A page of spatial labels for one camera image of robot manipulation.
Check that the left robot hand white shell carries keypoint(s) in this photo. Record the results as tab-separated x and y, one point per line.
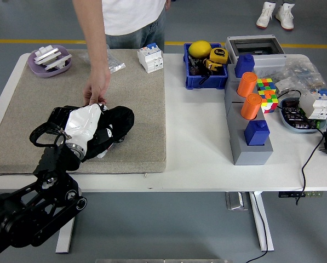
82	123

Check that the person's right hand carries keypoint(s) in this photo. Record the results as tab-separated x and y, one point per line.
97	87

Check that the glossy black panel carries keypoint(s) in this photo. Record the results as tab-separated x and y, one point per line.
57	115

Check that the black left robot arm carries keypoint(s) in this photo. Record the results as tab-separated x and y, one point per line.
42	197

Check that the person's right forearm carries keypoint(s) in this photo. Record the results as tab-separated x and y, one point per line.
97	54

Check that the black table control panel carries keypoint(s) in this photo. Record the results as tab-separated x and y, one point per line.
286	195

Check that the clear bag of screws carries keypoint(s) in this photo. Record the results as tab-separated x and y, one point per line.
115	64

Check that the white plastic clip part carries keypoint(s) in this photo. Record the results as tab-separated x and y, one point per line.
59	61
46	54

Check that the grey-brown mat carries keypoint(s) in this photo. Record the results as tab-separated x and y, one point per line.
141	109

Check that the white blue circuit breaker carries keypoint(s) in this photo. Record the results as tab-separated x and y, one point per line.
149	60
316	105

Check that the purple dish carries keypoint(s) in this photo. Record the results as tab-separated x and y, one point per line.
35	70

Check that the person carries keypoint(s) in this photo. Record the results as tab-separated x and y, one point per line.
130	16
266	16

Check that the dark brown tool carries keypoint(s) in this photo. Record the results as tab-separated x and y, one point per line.
194	69

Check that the yellow lemon-shaped ball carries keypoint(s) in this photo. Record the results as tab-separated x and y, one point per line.
200	49

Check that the blue plastic bin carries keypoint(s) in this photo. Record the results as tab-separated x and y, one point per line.
207	82

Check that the small yellow tape measure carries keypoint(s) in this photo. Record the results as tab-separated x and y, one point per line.
212	65

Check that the white table leg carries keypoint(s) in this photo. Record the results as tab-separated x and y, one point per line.
259	219
64	241

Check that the large yellow tape measure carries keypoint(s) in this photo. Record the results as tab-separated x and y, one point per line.
218	54

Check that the blue block with knob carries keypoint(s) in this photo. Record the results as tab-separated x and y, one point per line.
244	65
256	134

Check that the orange cylinder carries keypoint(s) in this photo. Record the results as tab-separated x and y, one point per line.
246	85
251	107

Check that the wide grey holder block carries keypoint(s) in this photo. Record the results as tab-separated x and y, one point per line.
251	155

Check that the small colourful puzzle cube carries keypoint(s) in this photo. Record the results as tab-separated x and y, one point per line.
266	83

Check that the metal floor plate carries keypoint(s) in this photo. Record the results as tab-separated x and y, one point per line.
235	202

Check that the large colourful puzzle cube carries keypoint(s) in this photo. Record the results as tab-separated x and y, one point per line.
270	102

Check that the black electronic components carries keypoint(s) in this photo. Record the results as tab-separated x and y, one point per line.
294	117

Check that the clear bags of parts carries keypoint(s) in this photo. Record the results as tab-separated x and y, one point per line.
300	71

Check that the blue-grey dish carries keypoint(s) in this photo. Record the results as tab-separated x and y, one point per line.
297	131

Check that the grey electrical enclosure box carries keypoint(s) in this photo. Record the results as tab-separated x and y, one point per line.
270	63

